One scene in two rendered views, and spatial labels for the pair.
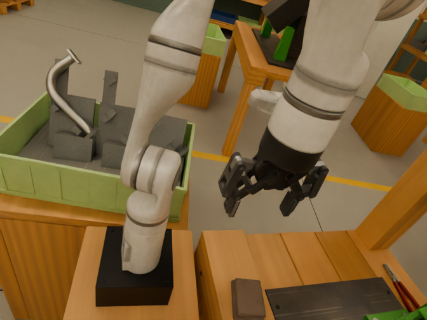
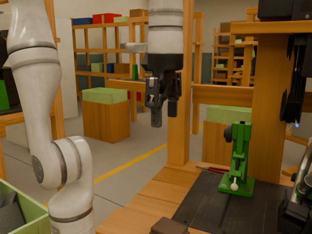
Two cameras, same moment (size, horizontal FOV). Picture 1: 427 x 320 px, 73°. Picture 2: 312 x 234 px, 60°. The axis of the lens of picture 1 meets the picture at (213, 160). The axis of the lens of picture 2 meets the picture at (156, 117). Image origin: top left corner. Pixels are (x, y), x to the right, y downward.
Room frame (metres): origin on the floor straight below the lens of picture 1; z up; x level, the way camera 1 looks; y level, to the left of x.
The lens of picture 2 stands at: (-0.09, 0.31, 1.45)
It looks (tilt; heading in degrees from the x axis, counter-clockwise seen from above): 14 degrees down; 318
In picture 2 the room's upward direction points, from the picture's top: straight up
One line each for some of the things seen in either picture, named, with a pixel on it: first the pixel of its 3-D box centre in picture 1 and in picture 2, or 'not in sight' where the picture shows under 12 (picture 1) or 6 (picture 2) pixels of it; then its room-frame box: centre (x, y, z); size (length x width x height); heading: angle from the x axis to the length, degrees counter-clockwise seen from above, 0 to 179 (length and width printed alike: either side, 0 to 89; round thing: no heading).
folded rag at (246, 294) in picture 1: (248, 299); (169, 231); (0.40, -0.19, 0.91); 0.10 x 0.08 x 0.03; 11
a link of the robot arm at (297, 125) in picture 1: (300, 104); (157, 38); (0.33, -0.08, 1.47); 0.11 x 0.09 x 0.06; 23
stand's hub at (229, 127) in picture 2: not in sight; (228, 133); (0.47, -0.59, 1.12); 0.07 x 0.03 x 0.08; 113
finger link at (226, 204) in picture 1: (226, 198); (153, 113); (0.29, -0.03, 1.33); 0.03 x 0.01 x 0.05; 113
